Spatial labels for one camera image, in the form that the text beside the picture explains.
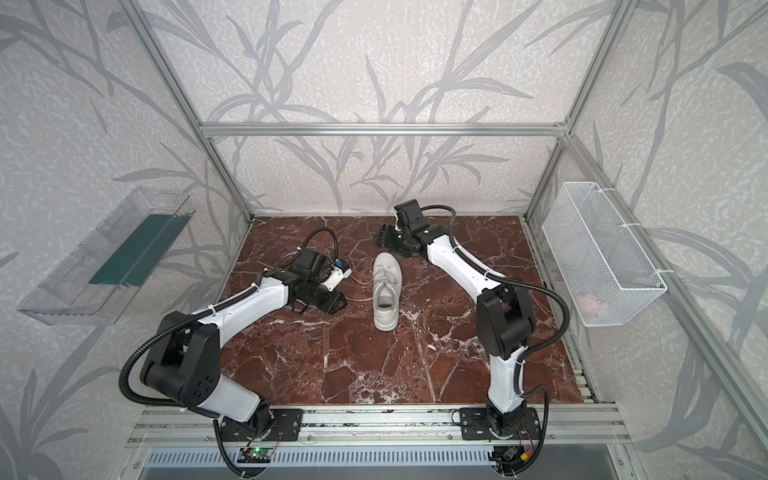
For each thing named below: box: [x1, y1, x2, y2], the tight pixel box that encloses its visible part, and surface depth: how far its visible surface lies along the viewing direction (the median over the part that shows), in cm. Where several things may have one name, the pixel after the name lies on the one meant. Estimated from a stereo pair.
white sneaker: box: [372, 252, 403, 331], surface depth 91 cm
